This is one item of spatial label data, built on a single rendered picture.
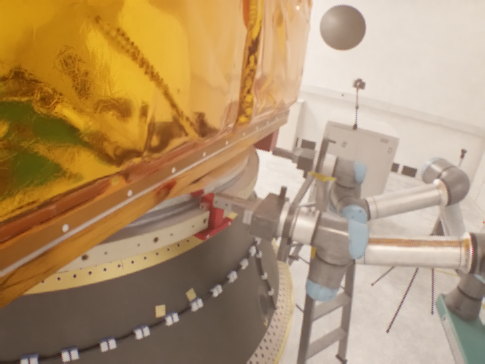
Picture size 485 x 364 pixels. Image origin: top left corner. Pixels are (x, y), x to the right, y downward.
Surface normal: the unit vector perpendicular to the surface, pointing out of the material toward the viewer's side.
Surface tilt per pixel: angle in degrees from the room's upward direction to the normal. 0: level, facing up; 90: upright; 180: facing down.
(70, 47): 90
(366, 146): 90
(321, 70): 90
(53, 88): 90
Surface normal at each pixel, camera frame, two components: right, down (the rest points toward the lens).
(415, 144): -0.32, 0.30
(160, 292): 0.71, -0.11
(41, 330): 0.49, -0.08
